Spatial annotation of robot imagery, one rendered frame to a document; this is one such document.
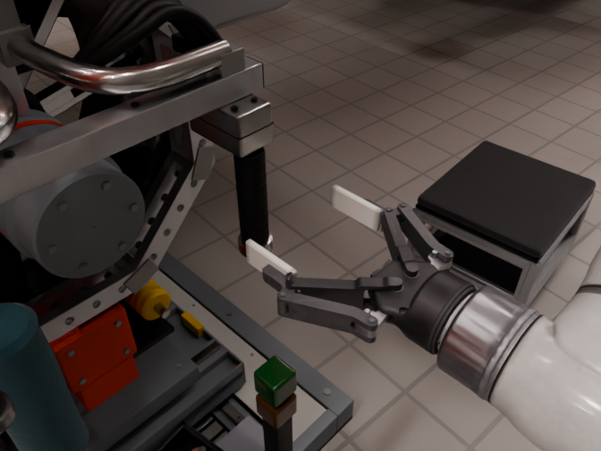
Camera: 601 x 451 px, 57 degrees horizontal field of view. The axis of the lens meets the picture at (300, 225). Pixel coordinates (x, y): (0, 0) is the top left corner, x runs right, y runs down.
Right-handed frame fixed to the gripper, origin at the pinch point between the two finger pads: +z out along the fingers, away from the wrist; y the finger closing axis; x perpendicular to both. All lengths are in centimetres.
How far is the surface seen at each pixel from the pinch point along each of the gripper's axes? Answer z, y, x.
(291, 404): -4.7, -6.6, -22.9
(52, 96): 38.9, -8.1, 5.1
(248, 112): 6.7, -0.8, 11.9
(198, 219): 98, 49, -83
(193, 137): 28.5, 6.5, -3.2
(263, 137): 6.5, 0.9, 8.3
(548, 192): 3, 99, -49
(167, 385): 34, -5, -61
